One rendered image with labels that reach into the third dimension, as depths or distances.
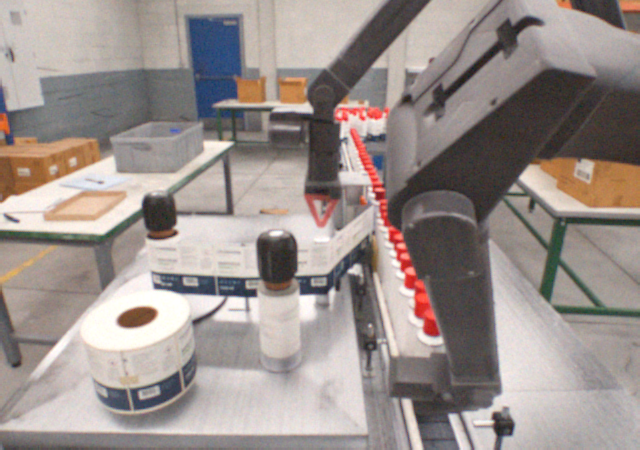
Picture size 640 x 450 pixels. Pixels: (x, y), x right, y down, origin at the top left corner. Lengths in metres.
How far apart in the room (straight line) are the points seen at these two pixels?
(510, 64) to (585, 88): 0.03
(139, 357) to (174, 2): 8.58
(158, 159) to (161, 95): 6.62
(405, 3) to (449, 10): 7.82
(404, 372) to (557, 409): 0.50
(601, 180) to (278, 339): 1.93
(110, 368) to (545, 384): 0.89
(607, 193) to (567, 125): 2.30
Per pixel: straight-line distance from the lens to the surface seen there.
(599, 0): 0.80
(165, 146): 2.76
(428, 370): 0.63
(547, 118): 0.21
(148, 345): 0.84
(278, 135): 0.76
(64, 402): 1.01
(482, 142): 0.21
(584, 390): 1.13
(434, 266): 0.27
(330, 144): 0.76
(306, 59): 8.49
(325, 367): 0.96
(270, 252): 0.81
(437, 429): 0.87
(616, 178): 2.52
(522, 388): 1.08
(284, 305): 0.86
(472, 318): 0.41
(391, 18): 0.73
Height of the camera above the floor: 1.51
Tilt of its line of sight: 20 degrees down
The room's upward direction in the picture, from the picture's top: straight up
